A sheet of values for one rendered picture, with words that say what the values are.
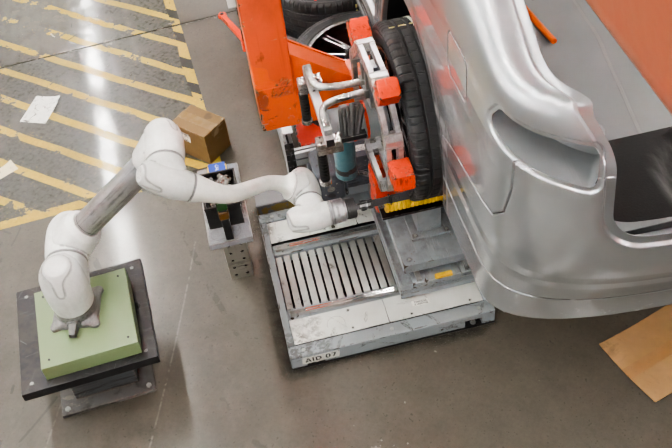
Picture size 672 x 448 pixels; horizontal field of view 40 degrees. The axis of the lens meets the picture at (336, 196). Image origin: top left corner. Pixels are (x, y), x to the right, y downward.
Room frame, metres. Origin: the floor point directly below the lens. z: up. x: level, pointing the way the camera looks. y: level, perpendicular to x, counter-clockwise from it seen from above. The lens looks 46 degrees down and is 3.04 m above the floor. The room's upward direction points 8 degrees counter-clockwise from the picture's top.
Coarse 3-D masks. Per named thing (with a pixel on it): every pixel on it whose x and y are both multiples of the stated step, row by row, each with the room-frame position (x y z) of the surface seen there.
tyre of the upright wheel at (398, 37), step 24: (384, 24) 2.64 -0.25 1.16; (408, 24) 2.62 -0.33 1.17; (384, 48) 2.56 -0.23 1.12; (408, 48) 2.47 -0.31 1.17; (408, 72) 2.39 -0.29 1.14; (408, 96) 2.32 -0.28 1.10; (408, 120) 2.27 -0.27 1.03; (432, 120) 2.26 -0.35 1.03; (432, 144) 2.23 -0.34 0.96; (432, 168) 2.22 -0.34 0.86; (432, 192) 2.24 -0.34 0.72
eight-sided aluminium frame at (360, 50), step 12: (360, 48) 2.58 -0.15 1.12; (372, 48) 2.57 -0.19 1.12; (372, 72) 2.44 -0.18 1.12; (384, 72) 2.43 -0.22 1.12; (372, 84) 2.40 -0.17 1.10; (384, 120) 2.31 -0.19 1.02; (396, 120) 2.31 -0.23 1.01; (384, 132) 2.28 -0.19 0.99; (396, 132) 2.28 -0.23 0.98; (372, 144) 2.62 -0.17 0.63; (384, 144) 2.26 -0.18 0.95; (396, 144) 2.26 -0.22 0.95; (372, 156) 2.56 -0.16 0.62; (384, 156) 2.29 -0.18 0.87; (396, 156) 2.29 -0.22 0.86; (372, 168) 2.54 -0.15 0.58; (384, 168) 2.52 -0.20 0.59; (384, 180) 2.33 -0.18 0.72
